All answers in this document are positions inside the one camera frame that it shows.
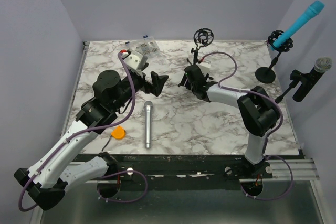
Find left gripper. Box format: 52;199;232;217
112;63;169;111

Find silver microphone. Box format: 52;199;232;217
144;101;153;149

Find black tripod microphone stand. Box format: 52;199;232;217
187;28;214;65

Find blue microphone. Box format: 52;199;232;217
272;0;325;50

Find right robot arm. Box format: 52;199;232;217
180;65;281;178

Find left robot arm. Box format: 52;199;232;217
14;70;169;211

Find round base clip stand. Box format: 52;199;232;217
275;70;304;104

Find black mesh-head microphone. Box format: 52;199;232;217
290;57;332;102

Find clear plastic screw box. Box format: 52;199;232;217
125;35;161;57

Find orange tape measure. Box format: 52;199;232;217
101;126;126;152

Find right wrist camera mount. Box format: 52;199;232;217
197;61;211;76

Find round base shock-mount stand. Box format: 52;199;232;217
255;30;293;84

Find black front rail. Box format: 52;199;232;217
83;153;274;192

